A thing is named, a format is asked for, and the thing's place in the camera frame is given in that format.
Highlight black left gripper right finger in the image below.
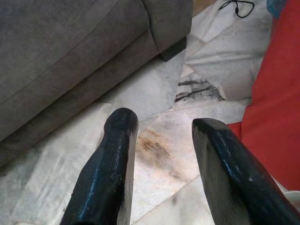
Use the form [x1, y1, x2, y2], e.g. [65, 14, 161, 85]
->
[191, 118, 300, 225]

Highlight blue cloth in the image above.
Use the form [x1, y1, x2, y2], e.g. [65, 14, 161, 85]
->
[266, 0, 289, 19]

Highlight black cable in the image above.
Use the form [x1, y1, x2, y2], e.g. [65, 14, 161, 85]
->
[217, 0, 255, 18]

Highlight white object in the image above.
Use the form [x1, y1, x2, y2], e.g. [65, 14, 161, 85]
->
[284, 189, 300, 205]

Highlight grey fabric sofa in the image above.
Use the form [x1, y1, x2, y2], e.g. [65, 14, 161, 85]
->
[0, 0, 193, 168]

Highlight black sofa leg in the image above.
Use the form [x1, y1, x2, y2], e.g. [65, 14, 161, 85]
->
[161, 36, 188, 62]

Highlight red pillow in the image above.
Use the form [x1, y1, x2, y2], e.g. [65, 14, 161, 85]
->
[228, 0, 300, 191]

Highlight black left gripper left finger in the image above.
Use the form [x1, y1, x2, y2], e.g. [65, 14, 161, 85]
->
[60, 107, 139, 225]

